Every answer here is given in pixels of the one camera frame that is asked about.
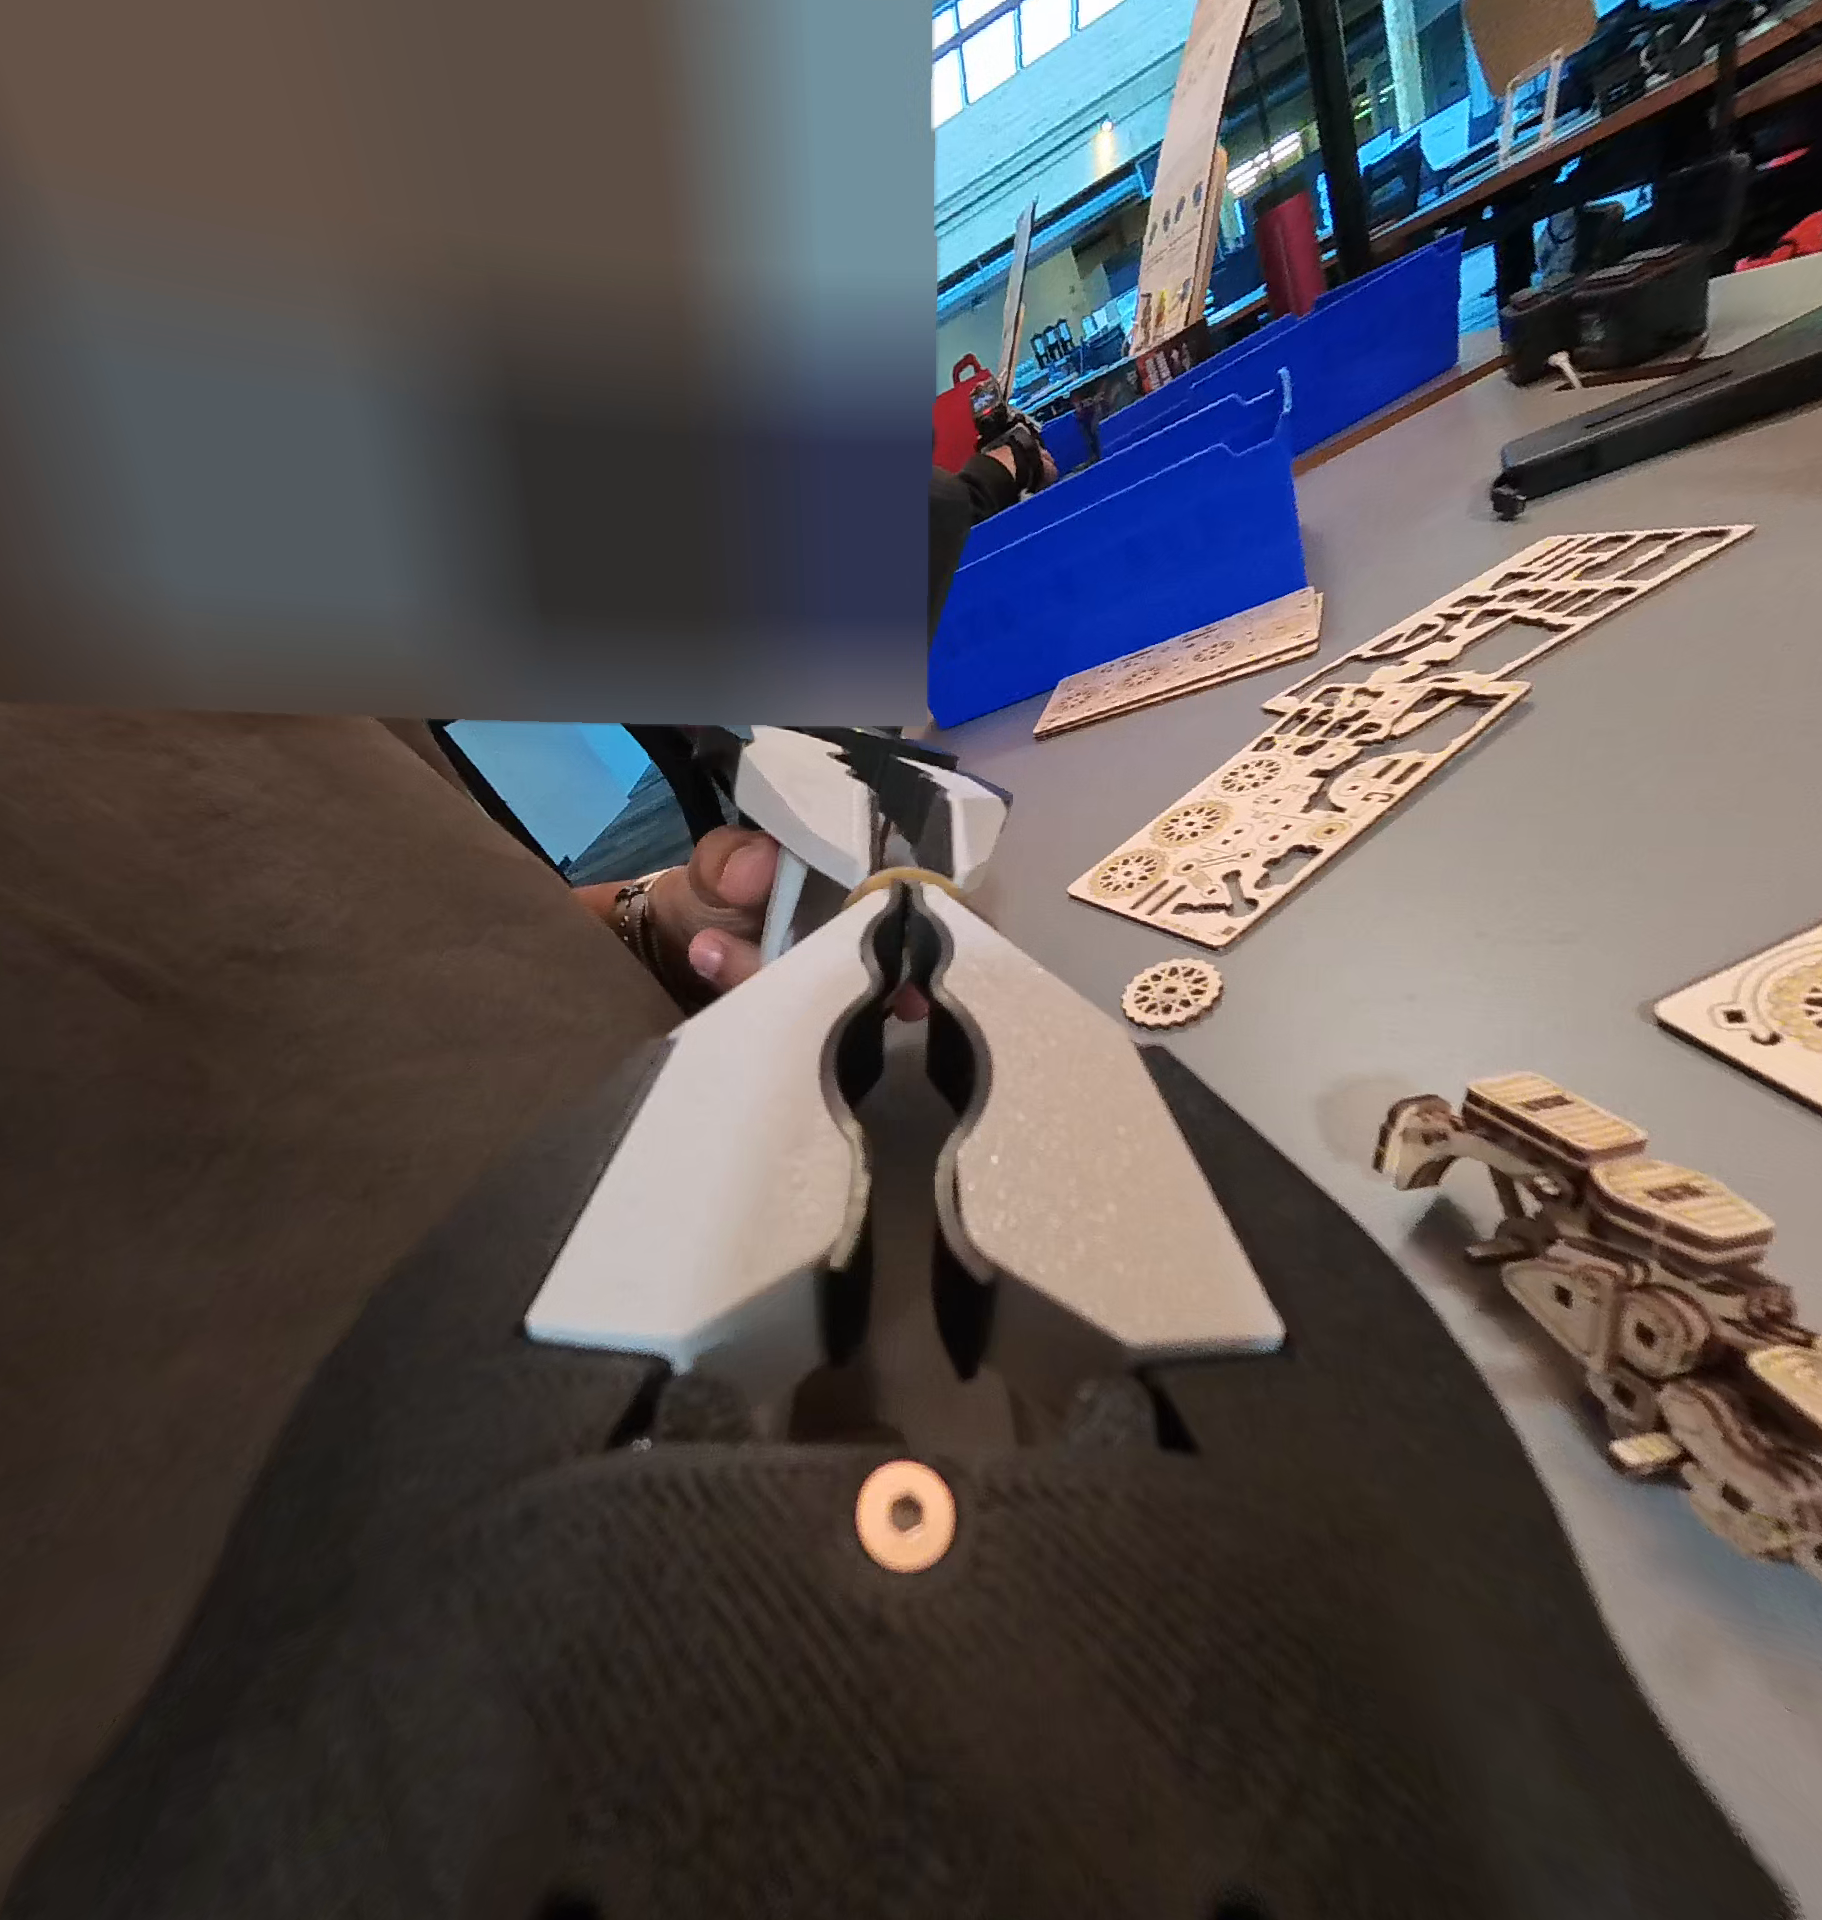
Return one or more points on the wooden puzzle sheet with wheels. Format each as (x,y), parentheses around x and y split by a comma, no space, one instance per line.
(1135,877)

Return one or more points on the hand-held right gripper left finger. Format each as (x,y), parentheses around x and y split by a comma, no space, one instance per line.
(701,1200)

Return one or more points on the person's left hand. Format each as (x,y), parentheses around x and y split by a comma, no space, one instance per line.
(731,900)

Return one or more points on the yellow rubber band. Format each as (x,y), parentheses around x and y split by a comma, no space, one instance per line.
(889,877)

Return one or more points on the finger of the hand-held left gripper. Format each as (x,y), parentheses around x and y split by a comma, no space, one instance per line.
(806,795)
(949,826)

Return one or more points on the roll-up banner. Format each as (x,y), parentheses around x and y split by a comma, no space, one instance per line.
(1188,151)

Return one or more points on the flat black device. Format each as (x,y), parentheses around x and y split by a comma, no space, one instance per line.
(1677,414)

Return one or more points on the small wooden gear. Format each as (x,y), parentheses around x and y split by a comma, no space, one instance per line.
(1175,993)

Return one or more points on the wooden puzzle sheet with gear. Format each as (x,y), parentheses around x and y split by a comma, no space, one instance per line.
(1736,1013)

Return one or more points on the wooden model car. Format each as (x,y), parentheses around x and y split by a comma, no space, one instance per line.
(1631,1291)

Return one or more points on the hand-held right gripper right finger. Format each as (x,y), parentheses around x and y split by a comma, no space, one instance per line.
(1123,1200)

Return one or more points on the black gadget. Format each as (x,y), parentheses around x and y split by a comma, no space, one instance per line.
(1601,322)

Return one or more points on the person's left forearm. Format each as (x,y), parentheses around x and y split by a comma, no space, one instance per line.
(596,904)

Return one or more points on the stack of wooden sheets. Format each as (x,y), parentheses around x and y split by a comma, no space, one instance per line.
(1197,660)

